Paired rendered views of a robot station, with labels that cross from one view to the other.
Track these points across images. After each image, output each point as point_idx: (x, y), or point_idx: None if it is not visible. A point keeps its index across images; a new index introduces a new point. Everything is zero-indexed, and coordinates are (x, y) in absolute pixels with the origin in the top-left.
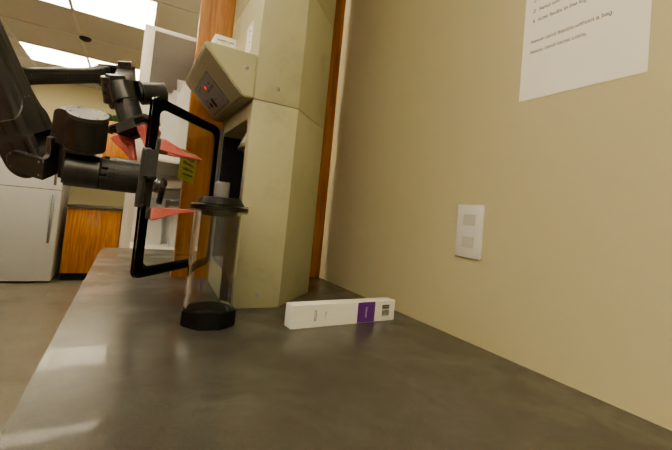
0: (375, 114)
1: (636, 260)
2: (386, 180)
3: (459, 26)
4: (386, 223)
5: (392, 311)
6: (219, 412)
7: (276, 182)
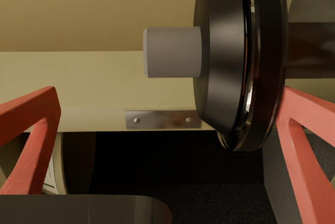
0: (35, 46)
1: None
2: (124, 7)
3: None
4: None
5: None
6: None
7: (135, 65)
